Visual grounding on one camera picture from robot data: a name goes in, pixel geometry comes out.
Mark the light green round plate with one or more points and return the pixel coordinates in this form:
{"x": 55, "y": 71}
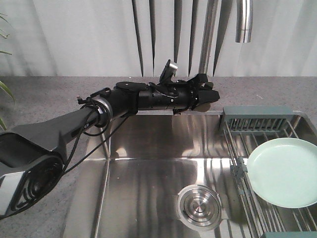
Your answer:
{"x": 283, "y": 172}

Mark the metal dish drying rack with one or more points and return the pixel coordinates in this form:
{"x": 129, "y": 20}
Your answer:
{"x": 243, "y": 129}

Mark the white pleated curtain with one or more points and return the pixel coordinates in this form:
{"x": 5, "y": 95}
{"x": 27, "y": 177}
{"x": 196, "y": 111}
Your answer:
{"x": 137, "y": 38}

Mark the stainless steel faucet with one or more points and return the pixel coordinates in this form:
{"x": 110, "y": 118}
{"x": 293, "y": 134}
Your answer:
{"x": 244, "y": 25}

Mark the green potted plant leaves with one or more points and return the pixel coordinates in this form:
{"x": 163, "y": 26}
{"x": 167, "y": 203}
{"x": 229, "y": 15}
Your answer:
{"x": 3, "y": 86}

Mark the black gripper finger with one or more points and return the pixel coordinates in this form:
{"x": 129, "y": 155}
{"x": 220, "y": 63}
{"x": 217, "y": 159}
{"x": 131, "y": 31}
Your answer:
{"x": 205, "y": 96}

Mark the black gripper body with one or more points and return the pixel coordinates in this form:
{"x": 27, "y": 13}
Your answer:
{"x": 177, "y": 96}

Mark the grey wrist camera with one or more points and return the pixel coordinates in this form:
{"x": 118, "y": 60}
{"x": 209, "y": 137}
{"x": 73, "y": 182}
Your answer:
{"x": 167, "y": 73}

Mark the stainless steel sink basin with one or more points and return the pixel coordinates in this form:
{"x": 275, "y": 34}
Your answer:
{"x": 128, "y": 188}

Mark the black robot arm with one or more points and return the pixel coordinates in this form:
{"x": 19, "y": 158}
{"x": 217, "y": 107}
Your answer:
{"x": 33, "y": 157}

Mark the steel faucet lever handle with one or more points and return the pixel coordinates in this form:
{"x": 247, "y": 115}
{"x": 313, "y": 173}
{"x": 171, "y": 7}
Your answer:
{"x": 203, "y": 107}

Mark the round steel sink drain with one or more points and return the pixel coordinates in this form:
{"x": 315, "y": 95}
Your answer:
{"x": 199, "y": 208}

